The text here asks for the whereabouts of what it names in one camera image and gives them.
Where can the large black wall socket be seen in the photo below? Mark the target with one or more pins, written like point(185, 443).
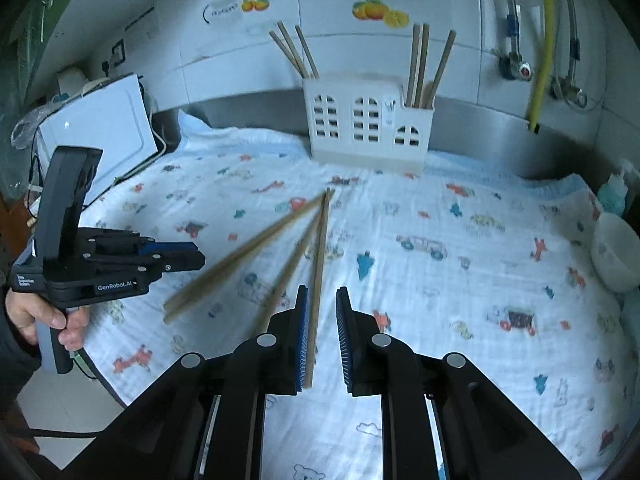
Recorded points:
point(118, 52)

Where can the sliced orange wall sticker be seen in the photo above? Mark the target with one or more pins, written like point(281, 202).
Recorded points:
point(377, 12)

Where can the two oranges wall sticker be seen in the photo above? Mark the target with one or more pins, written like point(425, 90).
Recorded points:
point(255, 4)

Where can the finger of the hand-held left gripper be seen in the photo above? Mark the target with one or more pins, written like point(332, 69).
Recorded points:
point(170, 248)
point(175, 263)

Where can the metal valve with red knob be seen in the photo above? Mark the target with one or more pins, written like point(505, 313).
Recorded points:
point(515, 67)

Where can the plain metal valve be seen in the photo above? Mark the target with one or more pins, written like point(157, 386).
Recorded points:
point(570, 92)

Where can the white house-shaped chopstick holder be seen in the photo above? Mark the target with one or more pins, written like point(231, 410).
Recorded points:
point(365, 120)

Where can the clear plastic bag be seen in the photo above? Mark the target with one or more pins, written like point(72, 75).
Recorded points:
point(30, 127)

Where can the white ceramic bowl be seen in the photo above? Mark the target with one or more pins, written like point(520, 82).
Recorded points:
point(617, 255)

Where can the blue soap dispenser bottle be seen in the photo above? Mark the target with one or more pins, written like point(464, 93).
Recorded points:
point(612, 195)

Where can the brown wooden chopstick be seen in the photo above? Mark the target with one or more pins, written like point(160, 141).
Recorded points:
point(240, 255)
point(296, 50)
point(423, 65)
point(413, 65)
point(442, 65)
point(290, 270)
point(307, 52)
point(320, 260)
point(240, 265)
point(290, 56)

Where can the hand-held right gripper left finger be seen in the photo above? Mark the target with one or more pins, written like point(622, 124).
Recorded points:
point(301, 345)

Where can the person's left hand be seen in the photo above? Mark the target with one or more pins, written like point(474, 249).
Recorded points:
point(30, 312)

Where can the person's left forearm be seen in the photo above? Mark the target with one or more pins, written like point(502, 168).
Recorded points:
point(12, 365)

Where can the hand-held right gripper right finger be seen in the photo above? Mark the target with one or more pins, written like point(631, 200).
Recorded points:
point(344, 345)

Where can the cartoon printed white cloth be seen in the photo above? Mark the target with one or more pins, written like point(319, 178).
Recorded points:
point(450, 285)

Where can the white appliance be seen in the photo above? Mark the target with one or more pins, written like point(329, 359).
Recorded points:
point(100, 130)

